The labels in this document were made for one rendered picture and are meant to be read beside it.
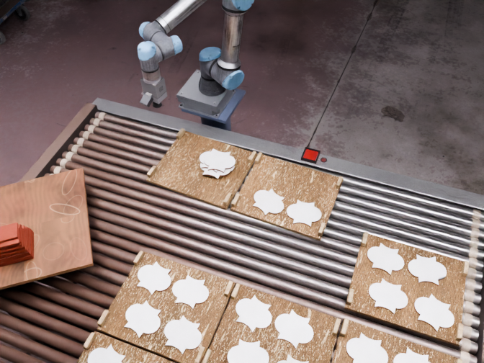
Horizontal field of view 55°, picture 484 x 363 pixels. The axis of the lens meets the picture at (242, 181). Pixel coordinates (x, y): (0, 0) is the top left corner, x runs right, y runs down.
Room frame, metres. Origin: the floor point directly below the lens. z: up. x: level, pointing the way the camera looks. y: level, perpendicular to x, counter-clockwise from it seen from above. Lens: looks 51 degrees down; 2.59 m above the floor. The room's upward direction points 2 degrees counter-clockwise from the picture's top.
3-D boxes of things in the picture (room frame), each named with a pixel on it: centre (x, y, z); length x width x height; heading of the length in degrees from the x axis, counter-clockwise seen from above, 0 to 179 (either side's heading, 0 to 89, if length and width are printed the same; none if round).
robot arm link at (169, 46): (1.70, 0.30, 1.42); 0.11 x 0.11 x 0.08; 38
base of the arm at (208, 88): (1.98, 0.13, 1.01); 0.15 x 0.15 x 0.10
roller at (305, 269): (1.02, 0.05, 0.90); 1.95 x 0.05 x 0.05; 67
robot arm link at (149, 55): (1.62, 0.36, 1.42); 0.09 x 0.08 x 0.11; 128
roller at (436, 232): (1.34, -0.08, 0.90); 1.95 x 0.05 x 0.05; 67
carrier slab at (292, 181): (1.25, -0.20, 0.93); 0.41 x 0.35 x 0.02; 65
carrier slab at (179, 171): (1.43, 0.18, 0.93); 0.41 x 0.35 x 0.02; 63
